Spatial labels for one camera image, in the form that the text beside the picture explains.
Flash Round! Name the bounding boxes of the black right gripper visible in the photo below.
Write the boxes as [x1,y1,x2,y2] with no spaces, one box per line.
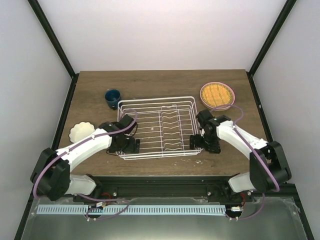
[189,133,220,155]

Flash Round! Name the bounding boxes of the white wire dish rack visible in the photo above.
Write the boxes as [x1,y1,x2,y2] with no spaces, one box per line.
[117,96,202,161]

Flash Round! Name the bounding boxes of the yellow woven bamboo tray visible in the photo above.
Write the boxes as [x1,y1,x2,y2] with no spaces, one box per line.
[200,83,234,107]

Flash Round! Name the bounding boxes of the dark blue ceramic mug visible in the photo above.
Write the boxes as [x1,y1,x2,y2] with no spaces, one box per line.
[104,89,122,110]

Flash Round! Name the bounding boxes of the white scalloped bowl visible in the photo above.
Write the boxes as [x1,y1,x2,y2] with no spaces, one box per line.
[68,121,95,143]

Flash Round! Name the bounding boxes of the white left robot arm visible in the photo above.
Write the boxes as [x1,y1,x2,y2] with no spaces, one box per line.
[30,114,140,202]

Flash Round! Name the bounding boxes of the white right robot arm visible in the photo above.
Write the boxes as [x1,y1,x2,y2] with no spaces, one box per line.
[189,110,292,202]

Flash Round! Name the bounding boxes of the pink plate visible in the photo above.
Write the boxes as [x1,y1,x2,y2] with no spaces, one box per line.
[199,82,236,111]

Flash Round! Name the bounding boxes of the light blue slotted strip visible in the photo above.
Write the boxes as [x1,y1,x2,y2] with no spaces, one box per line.
[35,204,226,216]

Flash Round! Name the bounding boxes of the black aluminium frame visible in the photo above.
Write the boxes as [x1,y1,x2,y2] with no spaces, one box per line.
[28,0,314,240]

